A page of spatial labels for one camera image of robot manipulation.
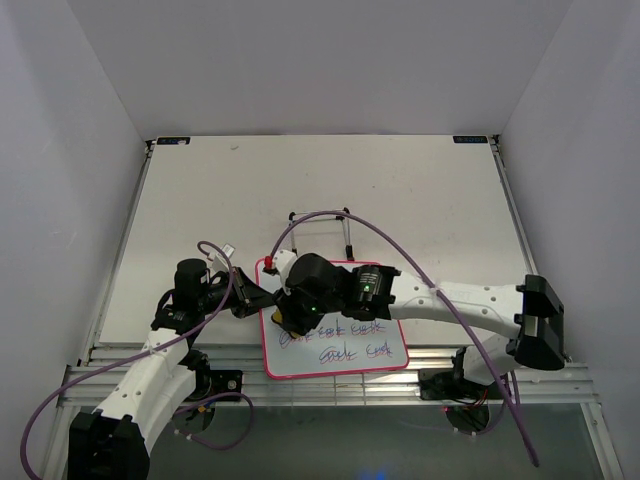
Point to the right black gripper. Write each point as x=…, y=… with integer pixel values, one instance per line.
x=293, y=318

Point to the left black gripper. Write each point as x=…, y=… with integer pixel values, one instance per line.
x=254, y=297

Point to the yellow bone-shaped eraser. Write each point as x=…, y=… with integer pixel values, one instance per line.
x=288, y=324

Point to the pink framed whiteboard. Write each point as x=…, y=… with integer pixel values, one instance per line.
x=338, y=346

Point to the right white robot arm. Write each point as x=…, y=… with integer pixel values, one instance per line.
x=525, y=321

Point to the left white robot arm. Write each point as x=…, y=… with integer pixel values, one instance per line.
x=115, y=441

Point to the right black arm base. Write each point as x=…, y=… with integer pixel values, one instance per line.
x=474, y=409

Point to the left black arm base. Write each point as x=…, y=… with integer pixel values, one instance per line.
x=208, y=382

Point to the left blue corner label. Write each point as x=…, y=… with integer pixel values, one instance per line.
x=177, y=141

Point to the blue corner label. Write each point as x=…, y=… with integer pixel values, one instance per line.
x=470, y=139
x=177, y=141

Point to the right blue corner label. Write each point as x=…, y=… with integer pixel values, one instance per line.
x=470, y=139

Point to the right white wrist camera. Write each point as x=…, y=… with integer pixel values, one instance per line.
x=279, y=265

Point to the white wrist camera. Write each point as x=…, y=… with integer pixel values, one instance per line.
x=279, y=265
x=219, y=261

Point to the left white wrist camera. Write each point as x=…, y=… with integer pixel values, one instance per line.
x=219, y=261

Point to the black wire whiteboard stand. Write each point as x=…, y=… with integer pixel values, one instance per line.
x=334, y=229

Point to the aluminium extrusion frame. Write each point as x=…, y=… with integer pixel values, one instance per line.
x=449, y=204

